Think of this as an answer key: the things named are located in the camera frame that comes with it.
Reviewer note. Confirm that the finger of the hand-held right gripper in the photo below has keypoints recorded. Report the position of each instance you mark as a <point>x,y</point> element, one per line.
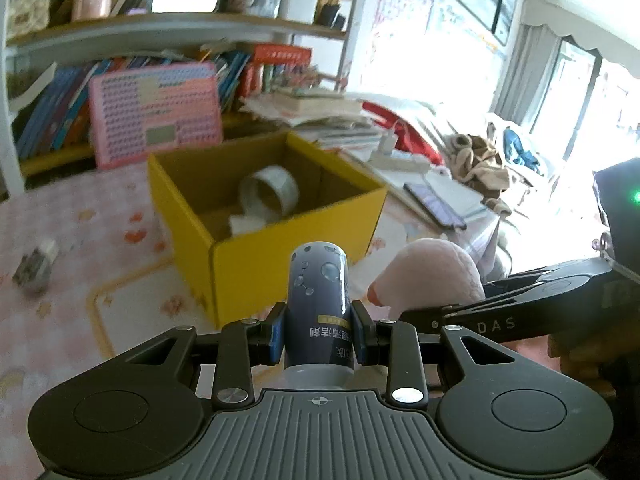
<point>500,322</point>
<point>550,273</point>

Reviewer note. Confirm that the black small holder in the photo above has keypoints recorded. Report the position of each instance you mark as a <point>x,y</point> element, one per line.
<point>330,16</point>

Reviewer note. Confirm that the blue spray bottle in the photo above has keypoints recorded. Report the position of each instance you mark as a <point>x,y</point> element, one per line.
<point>320,285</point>

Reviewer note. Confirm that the small picture frame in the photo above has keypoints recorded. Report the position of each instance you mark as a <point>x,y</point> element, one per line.
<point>506,12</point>

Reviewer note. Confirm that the grey curtain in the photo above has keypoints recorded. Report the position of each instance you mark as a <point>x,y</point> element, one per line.
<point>530,75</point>

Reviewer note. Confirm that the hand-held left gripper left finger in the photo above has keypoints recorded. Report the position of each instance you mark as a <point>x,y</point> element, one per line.
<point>274,334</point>

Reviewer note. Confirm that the dark smartphone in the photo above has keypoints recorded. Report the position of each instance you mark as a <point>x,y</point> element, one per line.
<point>432,205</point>

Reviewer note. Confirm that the colourful wall poster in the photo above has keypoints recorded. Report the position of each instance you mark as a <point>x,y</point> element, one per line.
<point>405,15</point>

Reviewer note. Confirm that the white pen holder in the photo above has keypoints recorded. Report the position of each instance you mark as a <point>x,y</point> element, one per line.
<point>299,6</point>

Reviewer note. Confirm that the white tape roll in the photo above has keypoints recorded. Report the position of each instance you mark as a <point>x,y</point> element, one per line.
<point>270,177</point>

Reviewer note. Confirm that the beige clothes pile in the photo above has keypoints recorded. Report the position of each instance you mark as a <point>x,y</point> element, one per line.
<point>480,165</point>

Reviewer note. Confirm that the person's right hand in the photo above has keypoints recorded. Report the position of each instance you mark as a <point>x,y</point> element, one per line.
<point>580,355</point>

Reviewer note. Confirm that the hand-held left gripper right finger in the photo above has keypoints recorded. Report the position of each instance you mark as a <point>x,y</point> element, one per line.
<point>361,341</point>

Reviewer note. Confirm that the yellow cardboard box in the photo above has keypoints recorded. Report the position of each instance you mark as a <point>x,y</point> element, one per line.
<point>250,265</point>

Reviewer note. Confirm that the stack of papers and books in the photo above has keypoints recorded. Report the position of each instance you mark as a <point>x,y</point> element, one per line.
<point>315,115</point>

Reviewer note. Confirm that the row of blue books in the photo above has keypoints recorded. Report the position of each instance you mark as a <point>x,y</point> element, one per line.
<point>55,110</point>

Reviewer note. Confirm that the pink learning pad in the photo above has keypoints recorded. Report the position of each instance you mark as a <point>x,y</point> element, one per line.
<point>155,110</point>

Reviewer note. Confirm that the white quilted handbag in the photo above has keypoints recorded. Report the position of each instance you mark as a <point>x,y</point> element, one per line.
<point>27,5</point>

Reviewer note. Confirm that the white desk shelf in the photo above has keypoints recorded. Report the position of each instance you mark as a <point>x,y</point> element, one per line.
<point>150,27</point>

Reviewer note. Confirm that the small grey white item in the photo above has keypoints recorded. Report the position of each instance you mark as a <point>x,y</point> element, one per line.
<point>35,267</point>

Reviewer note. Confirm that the red chair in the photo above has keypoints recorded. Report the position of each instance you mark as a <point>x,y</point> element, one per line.
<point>400,130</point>

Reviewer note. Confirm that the blue cloth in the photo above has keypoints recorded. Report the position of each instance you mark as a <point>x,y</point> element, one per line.
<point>520,150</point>

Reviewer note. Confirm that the white notebook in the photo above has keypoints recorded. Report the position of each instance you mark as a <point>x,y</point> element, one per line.
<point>462,192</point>

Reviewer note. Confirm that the pink plush toy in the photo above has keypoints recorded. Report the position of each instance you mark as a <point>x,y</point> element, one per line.
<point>435,270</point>

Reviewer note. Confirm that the row of leaning books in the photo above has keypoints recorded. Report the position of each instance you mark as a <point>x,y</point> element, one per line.
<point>227,75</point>

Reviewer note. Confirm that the white charger adapter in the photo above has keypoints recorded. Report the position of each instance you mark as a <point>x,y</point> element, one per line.
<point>247,224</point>

